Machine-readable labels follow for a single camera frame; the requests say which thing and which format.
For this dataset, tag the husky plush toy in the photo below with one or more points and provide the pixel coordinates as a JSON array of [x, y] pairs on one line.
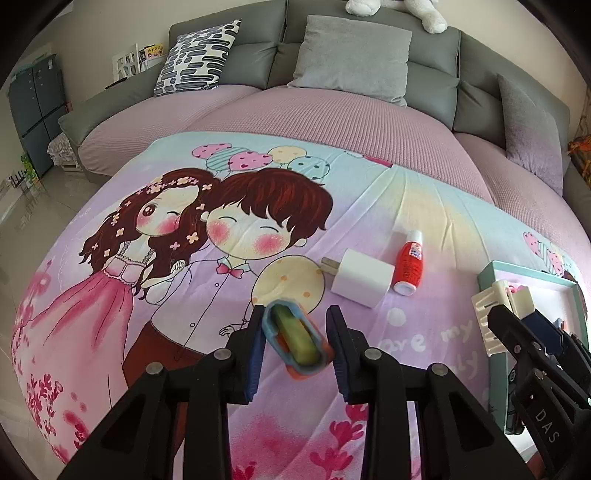
[[424, 10]]

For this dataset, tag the pink sofa seat cover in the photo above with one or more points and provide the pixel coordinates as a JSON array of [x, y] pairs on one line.
[[400, 135]]

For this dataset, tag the purple grey cushion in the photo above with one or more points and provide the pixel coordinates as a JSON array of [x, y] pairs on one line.
[[531, 135]]

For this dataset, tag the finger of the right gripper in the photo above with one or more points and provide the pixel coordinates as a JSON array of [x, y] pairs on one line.
[[521, 336], [566, 348]]

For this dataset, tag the grey sofa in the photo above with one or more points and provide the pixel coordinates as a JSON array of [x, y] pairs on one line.
[[449, 76]]

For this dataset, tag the white hair claw clip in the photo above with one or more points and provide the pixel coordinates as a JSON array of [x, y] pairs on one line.
[[501, 313]]

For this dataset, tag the cartoon couple table cloth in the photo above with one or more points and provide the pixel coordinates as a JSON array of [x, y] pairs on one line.
[[174, 252]]

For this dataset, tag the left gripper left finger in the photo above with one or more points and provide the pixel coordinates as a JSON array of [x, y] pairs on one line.
[[136, 439]]

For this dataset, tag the dark blue cabinet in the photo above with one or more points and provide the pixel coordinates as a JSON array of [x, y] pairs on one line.
[[37, 101]]

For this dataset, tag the pink wristband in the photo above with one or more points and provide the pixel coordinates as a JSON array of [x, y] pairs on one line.
[[518, 292]]

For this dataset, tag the teal white tray box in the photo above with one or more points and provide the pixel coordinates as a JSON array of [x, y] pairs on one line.
[[552, 308]]

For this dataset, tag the books beside sofa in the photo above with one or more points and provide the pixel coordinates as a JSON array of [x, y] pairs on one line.
[[135, 60]]

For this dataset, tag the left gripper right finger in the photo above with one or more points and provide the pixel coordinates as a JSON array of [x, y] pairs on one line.
[[458, 437]]

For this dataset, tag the red glue bottle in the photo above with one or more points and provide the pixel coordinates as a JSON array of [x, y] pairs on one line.
[[408, 271]]

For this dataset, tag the orange decorative item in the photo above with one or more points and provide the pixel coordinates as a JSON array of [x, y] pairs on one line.
[[579, 151]]

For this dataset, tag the patterned black white cushion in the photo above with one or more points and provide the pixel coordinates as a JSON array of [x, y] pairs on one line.
[[196, 60]]

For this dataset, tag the white charger adapter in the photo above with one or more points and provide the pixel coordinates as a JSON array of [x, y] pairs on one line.
[[359, 277]]

